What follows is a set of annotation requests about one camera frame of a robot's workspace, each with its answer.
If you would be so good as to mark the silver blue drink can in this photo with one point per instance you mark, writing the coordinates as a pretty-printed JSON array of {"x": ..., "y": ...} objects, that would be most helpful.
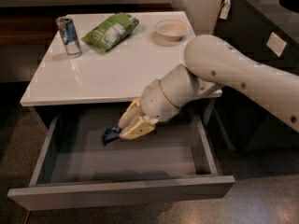
[{"x": 69, "y": 36}]

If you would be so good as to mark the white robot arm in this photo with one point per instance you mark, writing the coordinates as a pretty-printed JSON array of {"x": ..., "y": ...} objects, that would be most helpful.
[{"x": 210, "y": 64}]

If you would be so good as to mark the dark wooden bench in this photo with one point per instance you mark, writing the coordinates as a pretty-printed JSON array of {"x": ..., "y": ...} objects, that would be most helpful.
[{"x": 37, "y": 26}]

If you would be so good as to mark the white paper bowl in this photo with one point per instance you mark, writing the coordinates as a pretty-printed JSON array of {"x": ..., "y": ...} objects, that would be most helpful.
[{"x": 171, "y": 30}]

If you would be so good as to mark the white paper tag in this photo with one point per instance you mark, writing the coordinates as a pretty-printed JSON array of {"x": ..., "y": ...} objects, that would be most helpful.
[{"x": 225, "y": 9}]

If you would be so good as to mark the green chip bag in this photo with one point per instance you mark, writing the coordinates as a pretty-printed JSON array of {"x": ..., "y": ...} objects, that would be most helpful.
[{"x": 112, "y": 31}]

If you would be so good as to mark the grey top drawer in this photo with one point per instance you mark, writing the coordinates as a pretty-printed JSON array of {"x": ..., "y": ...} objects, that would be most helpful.
[{"x": 75, "y": 170}]

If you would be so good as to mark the white top grey cabinet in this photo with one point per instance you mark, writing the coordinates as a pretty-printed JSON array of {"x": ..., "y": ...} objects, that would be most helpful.
[{"x": 119, "y": 75}]

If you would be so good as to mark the white label sticker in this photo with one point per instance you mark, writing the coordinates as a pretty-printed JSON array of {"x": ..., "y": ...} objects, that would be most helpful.
[{"x": 276, "y": 44}]

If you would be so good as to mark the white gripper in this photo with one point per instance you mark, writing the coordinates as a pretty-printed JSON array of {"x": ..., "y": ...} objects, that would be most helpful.
[{"x": 154, "y": 103}]

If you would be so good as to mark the dark blue rxbar wrapper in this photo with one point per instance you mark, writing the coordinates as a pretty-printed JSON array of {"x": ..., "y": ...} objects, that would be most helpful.
[{"x": 111, "y": 134}]

